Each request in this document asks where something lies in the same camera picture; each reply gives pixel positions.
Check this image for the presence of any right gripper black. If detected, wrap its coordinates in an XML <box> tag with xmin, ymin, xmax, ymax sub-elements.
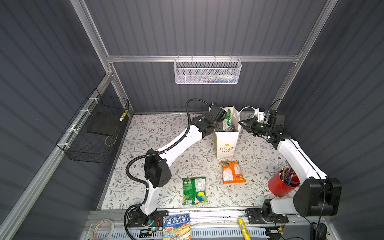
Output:
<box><xmin>238</xmin><ymin>117</ymin><xmax>272</xmax><ymax>137</ymax></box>

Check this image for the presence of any green snack bag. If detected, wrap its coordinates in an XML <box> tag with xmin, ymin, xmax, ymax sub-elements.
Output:
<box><xmin>223</xmin><ymin>109</ymin><xmax>233</xmax><ymax>132</ymax></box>
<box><xmin>183</xmin><ymin>177</ymin><xmax>208</xmax><ymax>205</ymax></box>

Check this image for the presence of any white paper bag floral print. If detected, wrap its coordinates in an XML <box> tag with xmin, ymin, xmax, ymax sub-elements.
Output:
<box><xmin>214</xmin><ymin>106</ymin><xmax>256</xmax><ymax>159</ymax></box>

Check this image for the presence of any orange snack bag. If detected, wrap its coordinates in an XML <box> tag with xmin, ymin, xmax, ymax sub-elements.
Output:
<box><xmin>220</xmin><ymin>161</ymin><xmax>246</xmax><ymax>184</ymax></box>

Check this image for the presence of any green snack bag front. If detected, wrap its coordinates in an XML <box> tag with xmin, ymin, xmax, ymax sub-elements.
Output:
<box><xmin>183</xmin><ymin>177</ymin><xmax>208</xmax><ymax>205</ymax></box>

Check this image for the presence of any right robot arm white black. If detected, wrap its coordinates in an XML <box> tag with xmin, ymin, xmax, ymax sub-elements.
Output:
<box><xmin>239</xmin><ymin>115</ymin><xmax>342</xmax><ymax>217</ymax></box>

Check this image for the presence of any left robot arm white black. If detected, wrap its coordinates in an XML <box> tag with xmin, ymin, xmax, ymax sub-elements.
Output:
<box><xmin>138</xmin><ymin>103</ymin><xmax>226</xmax><ymax>217</ymax></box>

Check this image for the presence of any red pencil cup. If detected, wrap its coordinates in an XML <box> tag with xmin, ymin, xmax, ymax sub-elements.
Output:
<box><xmin>268</xmin><ymin>167</ymin><xmax>301</xmax><ymax>197</ymax></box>

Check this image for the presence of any yellow item in black basket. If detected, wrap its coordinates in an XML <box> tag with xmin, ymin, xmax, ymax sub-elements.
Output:
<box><xmin>120</xmin><ymin>110</ymin><xmax>128</xmax><ymax>122</ymax></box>

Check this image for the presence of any yellow marker tube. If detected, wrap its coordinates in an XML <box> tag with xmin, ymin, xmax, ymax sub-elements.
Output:
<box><xmin>238</xmin><ymin>218</ymin><xmax>251</xmax><ymax>240</ymax></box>

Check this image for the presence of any black pad in basket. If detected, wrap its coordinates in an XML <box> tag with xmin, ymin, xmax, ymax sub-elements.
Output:
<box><xmin>87</xmin><ymin>113</ymin><xmax>123</xmax><ymax>137</ymax></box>

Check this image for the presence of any paperback book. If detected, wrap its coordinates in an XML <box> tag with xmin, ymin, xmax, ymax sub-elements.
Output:
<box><xmin>163</xmin><ymin>214</ymin><xmax>192</xmax><ymax>240</ymax></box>

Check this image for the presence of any black device bottom right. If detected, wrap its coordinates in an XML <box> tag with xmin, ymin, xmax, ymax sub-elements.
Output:
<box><xmin>310</xmin><ymin>222</ymin><xmax>327</xmax><ymax>240</ymax></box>

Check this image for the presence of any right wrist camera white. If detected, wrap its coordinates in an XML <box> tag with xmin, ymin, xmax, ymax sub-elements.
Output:
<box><xmin>255</xmin><ymin>108</ymin><xmax>268</xmax><ymax>122</ymax></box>

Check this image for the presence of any white wire mesh basket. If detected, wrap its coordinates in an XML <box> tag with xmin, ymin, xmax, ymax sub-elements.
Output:
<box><xmin>173</xmin><ymin>57</ymin><xmax>242</xmax><ymax>85</ymax></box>

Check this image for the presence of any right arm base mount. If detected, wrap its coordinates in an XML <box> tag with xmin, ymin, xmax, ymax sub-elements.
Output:
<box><xmin>245</xmin><ymin>208</ymin><xmax>289</xmax><ymax>225</ymax></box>

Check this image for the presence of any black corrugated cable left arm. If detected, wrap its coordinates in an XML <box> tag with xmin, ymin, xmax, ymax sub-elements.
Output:
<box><xmin>123</xmin><ymin>98</ymin><xmax>212</xmax><ymax>240</ymax></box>

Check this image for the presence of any black wire basket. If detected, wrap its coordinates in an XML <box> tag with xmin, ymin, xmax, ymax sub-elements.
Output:
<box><xmin>57</xmin><ymin>91</ymin><xmax>130</xmax><ymax>164</ymax></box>

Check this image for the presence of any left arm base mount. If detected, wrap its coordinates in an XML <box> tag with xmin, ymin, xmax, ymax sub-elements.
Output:
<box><xmin>127</xmin><ymin>210</ymin><xmax>169</xmax><ymax>228</ymax></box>

